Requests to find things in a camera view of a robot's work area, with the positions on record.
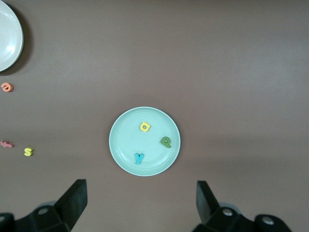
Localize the green letter p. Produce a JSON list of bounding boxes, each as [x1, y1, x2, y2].
[[159, 136, 172, 149]]

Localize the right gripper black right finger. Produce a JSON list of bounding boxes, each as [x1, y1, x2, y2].
[[192, 180, 293, 232]]

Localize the orange letter e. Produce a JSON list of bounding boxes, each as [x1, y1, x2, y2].
[[0, 82, 14, 93]]

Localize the green plate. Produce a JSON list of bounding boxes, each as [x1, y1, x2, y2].
[[109, 106, 181, 177]]

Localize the beige plate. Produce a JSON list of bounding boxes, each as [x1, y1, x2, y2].
[[0, 1, 24, 73]]

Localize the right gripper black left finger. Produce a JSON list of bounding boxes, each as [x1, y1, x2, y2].
[[0, 179, 88, 232]]

